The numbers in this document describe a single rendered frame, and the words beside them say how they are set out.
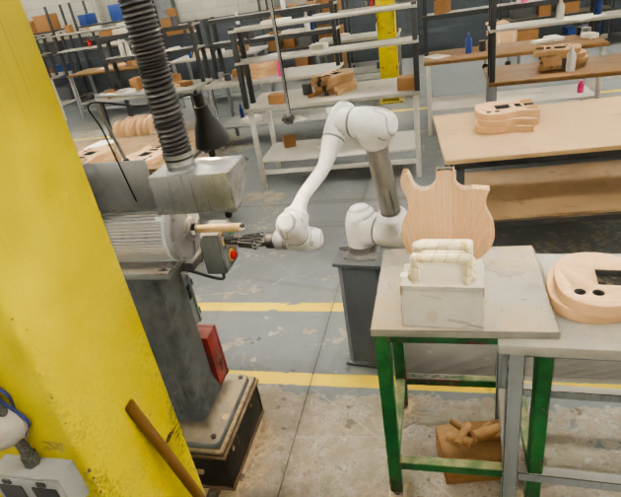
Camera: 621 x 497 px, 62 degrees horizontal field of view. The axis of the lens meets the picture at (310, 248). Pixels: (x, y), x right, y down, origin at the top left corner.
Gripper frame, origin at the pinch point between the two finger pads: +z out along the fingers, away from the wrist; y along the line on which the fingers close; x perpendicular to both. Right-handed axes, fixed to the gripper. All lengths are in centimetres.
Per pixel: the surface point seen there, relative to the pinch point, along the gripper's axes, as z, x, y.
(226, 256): 4.0, -7.4, -1.0
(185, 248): 5.6, 13.0, -29.0
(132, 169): 17, 46, -30
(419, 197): -82, 19, -5
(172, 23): 259, 64, 516
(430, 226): -86, 7, -5
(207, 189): -14, 40, -38
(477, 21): -175, -50, 1077
